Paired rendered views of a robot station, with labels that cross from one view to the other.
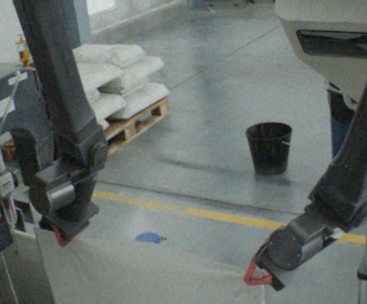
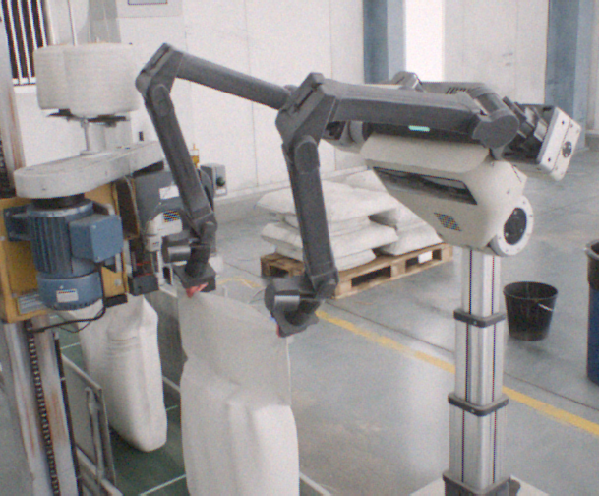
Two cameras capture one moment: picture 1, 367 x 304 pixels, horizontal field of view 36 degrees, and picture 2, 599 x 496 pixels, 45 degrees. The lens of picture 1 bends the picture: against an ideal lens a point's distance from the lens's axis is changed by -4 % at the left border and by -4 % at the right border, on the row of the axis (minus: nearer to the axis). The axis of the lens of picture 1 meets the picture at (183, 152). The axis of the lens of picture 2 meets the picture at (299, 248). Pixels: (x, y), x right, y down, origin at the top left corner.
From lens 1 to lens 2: 0.99 m
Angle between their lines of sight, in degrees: 21
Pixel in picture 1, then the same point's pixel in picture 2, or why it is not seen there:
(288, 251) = (270, 298)
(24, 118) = not seen: hidden behind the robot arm
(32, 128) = not seen: hidden behind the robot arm
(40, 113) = not seen: hidden behind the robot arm
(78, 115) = (194, 201)
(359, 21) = (404, 163)
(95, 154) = (205, 229)
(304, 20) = (373, 159)
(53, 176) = (175, 238)
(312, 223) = (288, 284)
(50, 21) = (172, 137)
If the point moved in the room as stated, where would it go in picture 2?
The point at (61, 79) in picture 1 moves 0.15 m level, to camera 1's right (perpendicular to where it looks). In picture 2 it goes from (181, 174) to (238, 175)
